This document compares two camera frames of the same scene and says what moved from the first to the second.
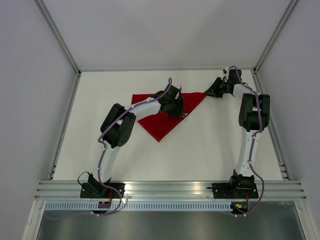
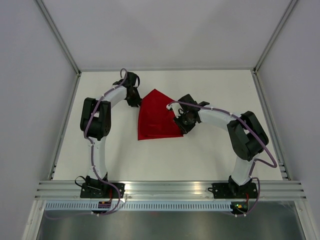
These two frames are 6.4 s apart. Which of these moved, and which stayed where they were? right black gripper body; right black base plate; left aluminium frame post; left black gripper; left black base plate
Moved: left black gripper; right black gripper body
Stayed: right black base plate; left black base plate; left aluminium frame post
